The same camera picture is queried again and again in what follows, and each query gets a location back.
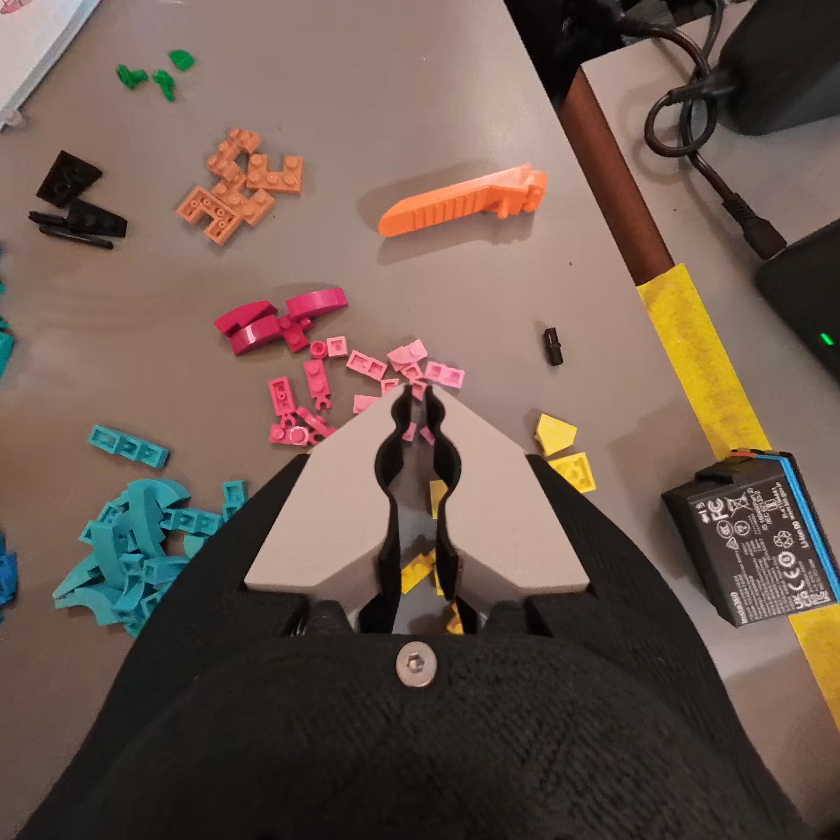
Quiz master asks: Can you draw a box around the orange brick separator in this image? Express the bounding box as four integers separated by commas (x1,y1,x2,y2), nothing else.
377,163,550,238

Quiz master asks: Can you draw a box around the long teal lego plate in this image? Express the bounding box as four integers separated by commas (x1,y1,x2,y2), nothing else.
88,424,172,469

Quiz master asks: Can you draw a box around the black power adapter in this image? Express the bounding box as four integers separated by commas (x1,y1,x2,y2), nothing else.
718,0,840,136

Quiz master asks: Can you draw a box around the black charger box green light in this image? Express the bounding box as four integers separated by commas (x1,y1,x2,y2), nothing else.
755,220,840,395

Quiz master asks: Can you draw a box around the black square lego plate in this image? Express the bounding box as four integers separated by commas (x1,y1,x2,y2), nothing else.
36,150,105,210

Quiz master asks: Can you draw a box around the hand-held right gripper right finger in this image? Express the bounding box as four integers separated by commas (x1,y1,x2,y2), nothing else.
420,384,592,636

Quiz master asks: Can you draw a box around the pile of pink lego pieces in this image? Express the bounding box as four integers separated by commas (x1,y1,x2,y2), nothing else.
266,336,468,448

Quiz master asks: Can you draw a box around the pile of teal lego pieces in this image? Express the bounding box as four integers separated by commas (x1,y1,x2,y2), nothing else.
52,478,248,639

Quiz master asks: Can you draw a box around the yellow tape strip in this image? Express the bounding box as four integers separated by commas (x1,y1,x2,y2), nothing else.
637,262,840,713

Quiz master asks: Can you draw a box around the pile of yellow lego pieces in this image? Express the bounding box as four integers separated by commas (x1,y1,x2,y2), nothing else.
400,413,598,636

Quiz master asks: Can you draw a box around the black camera battery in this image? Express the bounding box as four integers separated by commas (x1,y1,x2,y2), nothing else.
661,449,840,628

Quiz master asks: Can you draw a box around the black power cable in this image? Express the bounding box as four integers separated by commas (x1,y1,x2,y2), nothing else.
610,0,788,261

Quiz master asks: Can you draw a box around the magenta curved lego piece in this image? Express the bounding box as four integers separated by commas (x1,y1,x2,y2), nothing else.
285,287,349,322
230,317,291,357
214,300,280,337

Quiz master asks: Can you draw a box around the pile of blue lego pieces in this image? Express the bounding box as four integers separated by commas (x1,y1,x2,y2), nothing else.
0,533,19,608

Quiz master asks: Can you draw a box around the pile of light orange lego pieces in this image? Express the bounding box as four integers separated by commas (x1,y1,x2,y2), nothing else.
174,128,306,247

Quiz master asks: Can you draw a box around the lego instruction booklet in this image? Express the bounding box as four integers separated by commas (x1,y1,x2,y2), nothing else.
0,0,103,116

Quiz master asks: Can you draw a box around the teal lego brick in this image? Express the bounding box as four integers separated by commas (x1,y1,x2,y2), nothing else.
0,279,15,382

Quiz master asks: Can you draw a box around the black wedge lego plate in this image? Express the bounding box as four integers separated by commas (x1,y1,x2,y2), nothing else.
66,199,129,239

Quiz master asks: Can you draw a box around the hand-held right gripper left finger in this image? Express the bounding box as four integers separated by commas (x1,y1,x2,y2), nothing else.
244,384,414,636

